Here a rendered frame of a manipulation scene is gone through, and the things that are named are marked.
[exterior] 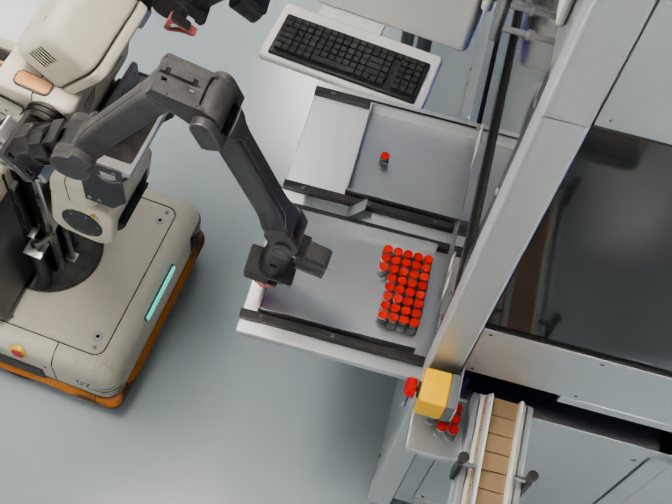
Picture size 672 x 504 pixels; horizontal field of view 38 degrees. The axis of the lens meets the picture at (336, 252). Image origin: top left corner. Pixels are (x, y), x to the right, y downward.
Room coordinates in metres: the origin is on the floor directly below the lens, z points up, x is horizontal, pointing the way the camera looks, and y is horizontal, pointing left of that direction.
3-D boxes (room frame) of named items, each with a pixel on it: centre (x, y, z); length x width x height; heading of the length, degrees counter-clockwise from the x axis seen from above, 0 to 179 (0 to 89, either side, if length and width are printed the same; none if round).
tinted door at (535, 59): (1.08, -0.26, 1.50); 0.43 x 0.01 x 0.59; 175
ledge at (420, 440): (0.73, -0.28, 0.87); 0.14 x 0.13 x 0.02; 85
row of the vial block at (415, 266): (1.00, -0.17, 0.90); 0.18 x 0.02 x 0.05; 176
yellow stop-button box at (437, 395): (0.74, -0.24, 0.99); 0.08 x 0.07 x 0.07; 85
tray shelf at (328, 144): (1.18, -0.09, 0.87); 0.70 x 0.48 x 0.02; 175
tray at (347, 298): (1.01, -0.04, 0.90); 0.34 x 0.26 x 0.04; 86
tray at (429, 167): (1.34, -0.17, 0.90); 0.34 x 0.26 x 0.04; 85
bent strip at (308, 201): (1.19, 0.02, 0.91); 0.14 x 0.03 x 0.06; 85
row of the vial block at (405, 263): (1.00, -0.15, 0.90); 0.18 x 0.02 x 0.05; 176
